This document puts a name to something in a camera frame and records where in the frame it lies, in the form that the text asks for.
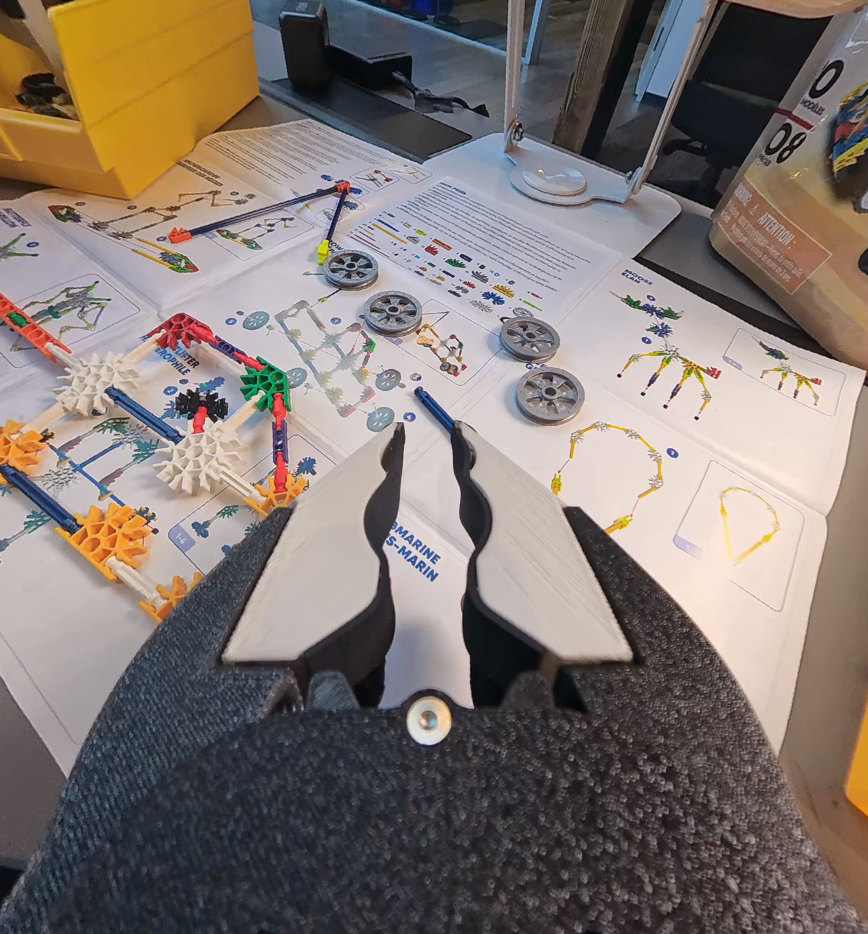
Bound parts list instruction sheet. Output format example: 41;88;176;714
350;176;617;334

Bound black power adapter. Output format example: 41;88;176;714
281;0;333;100

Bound black power brick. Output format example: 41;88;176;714
329;44;413;91

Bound white document stand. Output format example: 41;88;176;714
427;0;726;267

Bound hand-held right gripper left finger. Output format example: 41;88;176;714
220;424;407;701

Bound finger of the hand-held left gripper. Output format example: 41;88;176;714
0;0;66;68

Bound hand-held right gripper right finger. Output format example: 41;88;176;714
452;421;639;701

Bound black office chair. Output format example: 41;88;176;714
668;0;829;162

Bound blue rods with small connectors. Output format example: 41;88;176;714
167;180;356;265

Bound grey plastic spoked wheel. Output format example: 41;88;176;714
498;317;562;363
361;291;425;335
516;368;586;426
323;249;381;290

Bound colourful rod and connector model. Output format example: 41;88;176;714
0;263;311;621

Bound pile of colourful construction pieces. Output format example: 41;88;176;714
16;73;79;121

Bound large fold-out instruction sheet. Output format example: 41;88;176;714
0;117;865;774

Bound short blue plastic rod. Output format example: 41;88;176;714
412;386;461;439

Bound brown construction set bag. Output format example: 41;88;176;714
711;0;868;388

